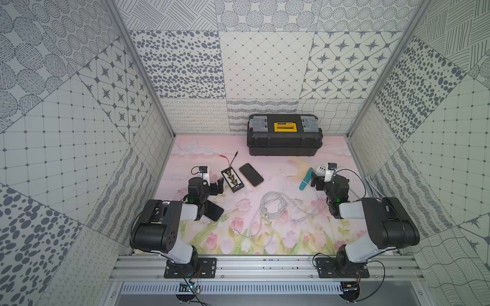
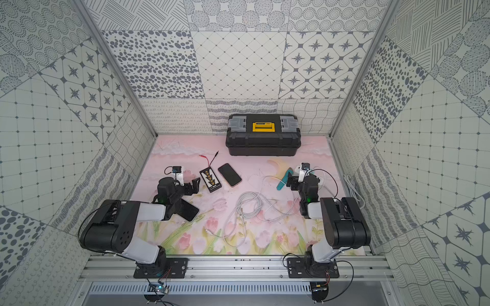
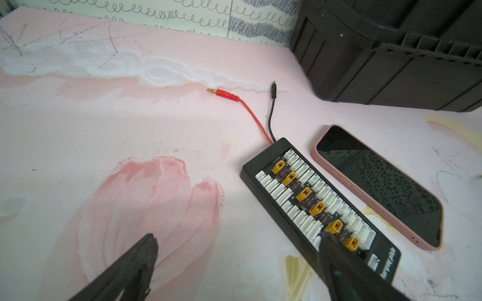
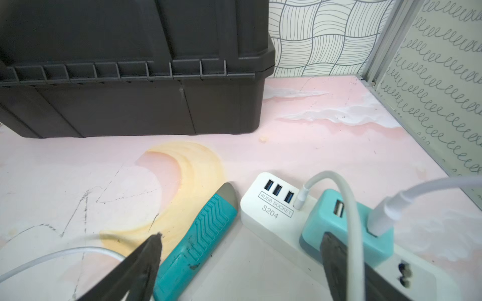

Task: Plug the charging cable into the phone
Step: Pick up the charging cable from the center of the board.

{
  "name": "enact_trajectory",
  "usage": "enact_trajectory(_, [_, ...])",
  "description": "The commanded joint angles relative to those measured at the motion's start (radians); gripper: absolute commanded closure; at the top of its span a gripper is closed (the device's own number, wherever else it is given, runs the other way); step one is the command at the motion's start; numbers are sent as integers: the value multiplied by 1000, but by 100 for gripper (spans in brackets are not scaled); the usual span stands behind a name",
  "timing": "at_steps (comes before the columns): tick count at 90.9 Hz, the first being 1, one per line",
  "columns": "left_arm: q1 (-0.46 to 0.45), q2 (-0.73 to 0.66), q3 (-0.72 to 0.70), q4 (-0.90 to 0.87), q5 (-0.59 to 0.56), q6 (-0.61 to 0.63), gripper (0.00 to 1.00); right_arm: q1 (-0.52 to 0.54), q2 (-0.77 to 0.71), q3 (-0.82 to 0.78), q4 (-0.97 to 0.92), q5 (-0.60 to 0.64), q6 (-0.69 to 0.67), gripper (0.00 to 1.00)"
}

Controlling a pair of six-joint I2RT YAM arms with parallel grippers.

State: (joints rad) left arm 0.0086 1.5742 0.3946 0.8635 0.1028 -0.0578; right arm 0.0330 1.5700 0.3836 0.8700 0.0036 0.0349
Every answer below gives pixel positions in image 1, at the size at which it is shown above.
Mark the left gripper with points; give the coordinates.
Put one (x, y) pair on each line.
(210, 187)

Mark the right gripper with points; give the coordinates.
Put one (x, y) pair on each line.
(319, 182)

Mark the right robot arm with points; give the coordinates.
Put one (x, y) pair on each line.
(388, 227)

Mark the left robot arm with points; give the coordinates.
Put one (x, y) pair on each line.
(156, 229)

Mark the black balance charging board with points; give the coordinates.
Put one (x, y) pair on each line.
(232, 179)

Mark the pink floral table mat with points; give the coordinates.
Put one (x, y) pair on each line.
(274, 218)

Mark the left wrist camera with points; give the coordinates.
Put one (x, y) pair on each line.
(202, 171)

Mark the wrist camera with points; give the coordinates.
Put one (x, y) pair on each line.
(326, 171)
(202, 171)

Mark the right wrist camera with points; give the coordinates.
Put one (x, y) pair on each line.
(326, 171)

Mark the black toolbox yellow handle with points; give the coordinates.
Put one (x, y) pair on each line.
(284, 134)

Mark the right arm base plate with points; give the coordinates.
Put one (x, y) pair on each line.
(329, 268)

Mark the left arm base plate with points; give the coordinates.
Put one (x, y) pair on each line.
(198, 267)

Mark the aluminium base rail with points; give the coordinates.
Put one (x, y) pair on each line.
(265, 268)

